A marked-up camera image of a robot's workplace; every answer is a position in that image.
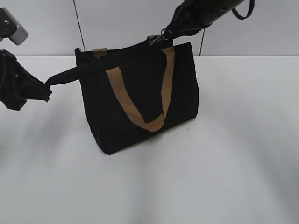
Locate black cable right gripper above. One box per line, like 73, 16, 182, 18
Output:
232, 0, 255, 21

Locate silver zipper pull with ring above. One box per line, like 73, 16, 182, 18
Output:
149, 28, 167, 46

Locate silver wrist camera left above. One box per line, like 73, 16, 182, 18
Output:
0, 8, 28, 46

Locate black bag with tan handles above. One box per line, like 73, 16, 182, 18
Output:
46, 39, 199, 155

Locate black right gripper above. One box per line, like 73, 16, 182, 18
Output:
167, 0, 248, 39

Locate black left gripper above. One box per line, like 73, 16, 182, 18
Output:
0, 49, 52, 110

